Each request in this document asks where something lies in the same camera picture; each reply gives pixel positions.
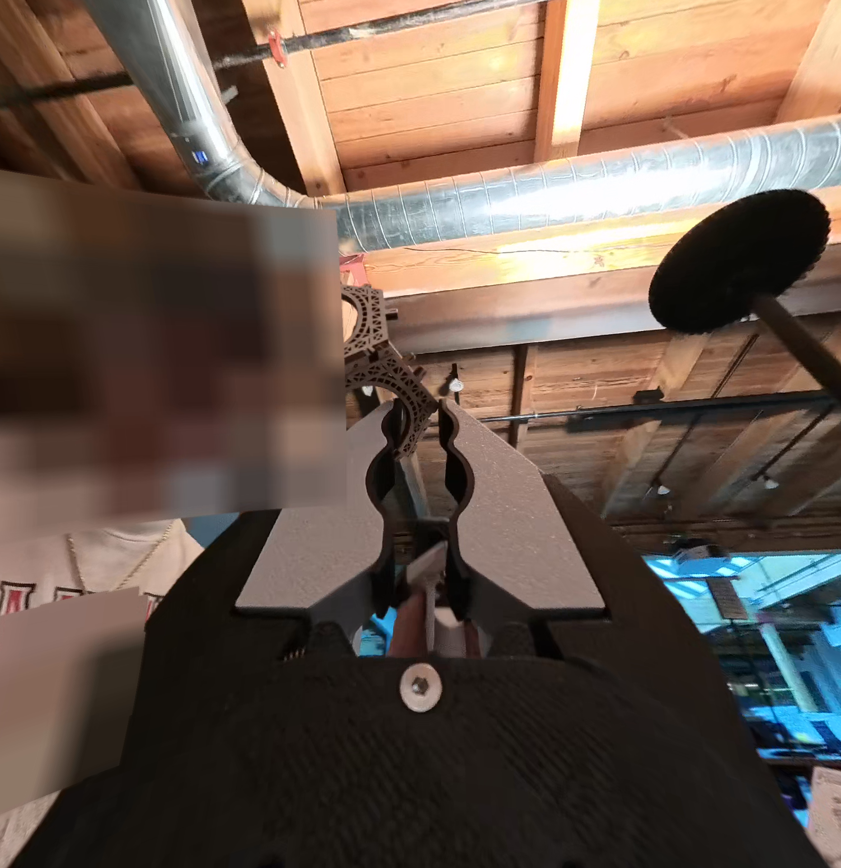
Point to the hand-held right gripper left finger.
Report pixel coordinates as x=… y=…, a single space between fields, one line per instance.
x=312 y=556

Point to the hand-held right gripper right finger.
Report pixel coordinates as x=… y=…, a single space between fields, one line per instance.
x=522 y=542

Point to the wooden tower arch part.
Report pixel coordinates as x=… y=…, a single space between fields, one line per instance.
x=413 y=400
x=376 y=305

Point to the white ceiling projector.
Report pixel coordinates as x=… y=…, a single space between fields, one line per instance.
x=691 y=546

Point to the person's white shirt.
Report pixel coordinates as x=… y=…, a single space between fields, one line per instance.
x=115 y=563

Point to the hanging sign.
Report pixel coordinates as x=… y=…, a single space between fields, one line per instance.
x=729 y=600

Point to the black pole with round disc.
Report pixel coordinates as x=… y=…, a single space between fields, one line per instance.
x=739 y=261

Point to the black sprinkler pipe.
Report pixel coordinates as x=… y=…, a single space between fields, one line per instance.
x=312 y=41

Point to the black lighting track rail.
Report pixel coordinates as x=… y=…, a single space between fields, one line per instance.
x=664 y=409

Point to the silver ventilation duct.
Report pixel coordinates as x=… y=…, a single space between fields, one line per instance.
x=529 y=203

